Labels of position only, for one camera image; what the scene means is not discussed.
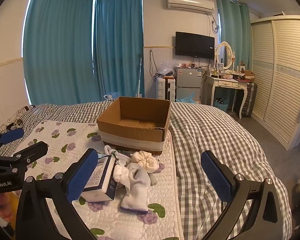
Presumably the black wall cable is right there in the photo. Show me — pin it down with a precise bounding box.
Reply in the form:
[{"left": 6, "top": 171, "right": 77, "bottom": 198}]
[{"left": 149, "top": 50, "right": 158, "bottom": 77}]

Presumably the dark suitcase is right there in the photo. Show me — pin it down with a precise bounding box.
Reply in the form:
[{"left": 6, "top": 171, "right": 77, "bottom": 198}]
[{"left": 241, "top": 82, "right": 258, "bottom": 118}]

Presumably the clear plastic bag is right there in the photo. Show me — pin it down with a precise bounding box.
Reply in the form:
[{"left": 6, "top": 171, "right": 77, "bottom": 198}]
[{"left": 156, "top": 60, "right": 175, "bottom": 77}]

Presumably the oval white mirror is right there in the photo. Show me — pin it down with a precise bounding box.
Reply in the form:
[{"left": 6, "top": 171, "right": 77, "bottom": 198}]
[{"left": 216, "top": 41, "right": 236, "bottom": 71}]

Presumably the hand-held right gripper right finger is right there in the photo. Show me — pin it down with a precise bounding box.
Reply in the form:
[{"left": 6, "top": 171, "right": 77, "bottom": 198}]
[{"left": 200, "top": 150, "right": 282, "bottom": 240}]

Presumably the blue plastic basket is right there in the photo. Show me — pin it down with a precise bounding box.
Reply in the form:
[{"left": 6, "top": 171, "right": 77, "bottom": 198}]
[{"left": 213, "top": 97, "right": 229, "bottom": 112}]

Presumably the white stick vacuum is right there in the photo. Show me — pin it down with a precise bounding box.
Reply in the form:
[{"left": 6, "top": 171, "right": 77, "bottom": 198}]
[{"left": 136, "top": 52, "right": 143, "bottom": 98}]

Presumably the cream louvered wardrobe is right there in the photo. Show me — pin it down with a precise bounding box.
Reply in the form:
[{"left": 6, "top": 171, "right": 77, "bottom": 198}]
[{"left": 250, "top": 15, "right": 300, "bottom": 150}]

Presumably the blue plastic bag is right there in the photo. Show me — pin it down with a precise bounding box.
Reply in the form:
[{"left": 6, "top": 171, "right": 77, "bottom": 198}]
[{"left": 176, "top": 93, "right": 199, "bottom": 103}]

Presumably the white dressing table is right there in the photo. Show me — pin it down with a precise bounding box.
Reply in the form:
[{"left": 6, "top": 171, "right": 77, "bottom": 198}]
[{"left": 205, "top": 74, "right": 248, "bottom": 119}]

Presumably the cream sock ball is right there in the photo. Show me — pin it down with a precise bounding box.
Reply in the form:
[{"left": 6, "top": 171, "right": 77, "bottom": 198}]
[{"left": 131, "top": 151, "right": 160, "bottom": 173}]

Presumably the grey checkered bed sheet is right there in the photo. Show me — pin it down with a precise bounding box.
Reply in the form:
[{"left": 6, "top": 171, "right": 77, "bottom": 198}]
[{"left": 0, "top": 101, "right": 293, "bottom": 240}]

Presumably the long white sock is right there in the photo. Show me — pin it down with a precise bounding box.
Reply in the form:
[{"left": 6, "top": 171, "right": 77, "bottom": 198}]
[{"left": 120, "top": 162, "right": 152, "bottom": 213}]

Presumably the black wall television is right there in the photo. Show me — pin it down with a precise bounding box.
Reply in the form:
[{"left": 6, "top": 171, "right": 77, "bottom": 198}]
[{"left": 175, "top": 31, "right": 215, "bottom": 60}]

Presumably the light teal curtain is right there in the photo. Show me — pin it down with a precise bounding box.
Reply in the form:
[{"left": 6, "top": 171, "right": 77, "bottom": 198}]
[{"left": 216, "top": 0, "right": 253, "bottom": 72}]

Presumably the wide teal curtain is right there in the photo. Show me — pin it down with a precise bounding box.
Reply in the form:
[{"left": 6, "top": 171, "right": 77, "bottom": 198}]
[{"left": 22, "top": 0, "right": 103, "bottom": 105}]

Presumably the brown cardboard box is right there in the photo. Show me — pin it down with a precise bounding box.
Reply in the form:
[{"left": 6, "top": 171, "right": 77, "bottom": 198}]
[{"left": 97, "top": 96, "right": 171, "bottom": 155}]

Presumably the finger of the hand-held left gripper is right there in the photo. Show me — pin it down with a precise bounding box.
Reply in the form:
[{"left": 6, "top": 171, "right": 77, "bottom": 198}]
[
  {"left": 0, "top": 141, "right": 49, "bottom": 173},
  {"left": 0, "top": 127, "right": 25, "bottom": 153}
]

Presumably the white air conditioner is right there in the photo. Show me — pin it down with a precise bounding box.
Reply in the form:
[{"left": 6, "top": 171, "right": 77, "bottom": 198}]
[{"left": 166, "top": 0, "right": 215, "bottom": 14}]

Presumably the grey mini fridge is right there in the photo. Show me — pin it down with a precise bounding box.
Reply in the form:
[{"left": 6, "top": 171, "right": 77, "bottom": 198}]
[{"left": 174, "top": 67, "right": 205, "bottom": 103}]

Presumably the white ribbed suitcase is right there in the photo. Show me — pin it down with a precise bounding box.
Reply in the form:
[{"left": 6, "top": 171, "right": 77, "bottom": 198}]
[{"left": 156, "top": 77, "right": 176, "bottom": 100}]

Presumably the floral quilted mat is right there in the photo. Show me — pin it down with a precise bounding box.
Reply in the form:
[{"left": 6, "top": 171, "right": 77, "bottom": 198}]
[{"left": 0, "top": 120, "right": 184, "bottom": 240}]

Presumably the blue white tissue pack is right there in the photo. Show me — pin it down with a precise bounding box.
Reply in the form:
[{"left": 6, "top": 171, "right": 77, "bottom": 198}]
[{"left": 80, "top": 154, "right": 119, "bottom": 202}]

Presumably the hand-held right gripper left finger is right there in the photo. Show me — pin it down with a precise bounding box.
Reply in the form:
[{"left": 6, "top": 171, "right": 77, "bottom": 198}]
[{"left": 15, "top": 148, "right": 99, "bottom": 240}]

